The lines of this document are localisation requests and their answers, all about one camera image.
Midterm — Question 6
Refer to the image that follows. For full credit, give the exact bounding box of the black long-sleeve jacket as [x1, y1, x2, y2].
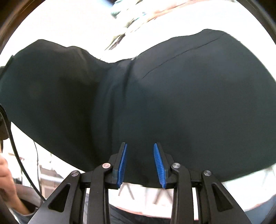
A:
[1, 29, 275, 188]

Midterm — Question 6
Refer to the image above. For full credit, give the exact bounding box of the person's left hand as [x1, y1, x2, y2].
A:
[0, 154, 30, 215]

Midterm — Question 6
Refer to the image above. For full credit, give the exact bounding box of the patterned white bed blanket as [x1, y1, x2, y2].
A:
[1, 1, 275, 223]

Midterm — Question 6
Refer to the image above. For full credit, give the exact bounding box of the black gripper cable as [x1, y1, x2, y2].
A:
[0, 103, 46, 202]

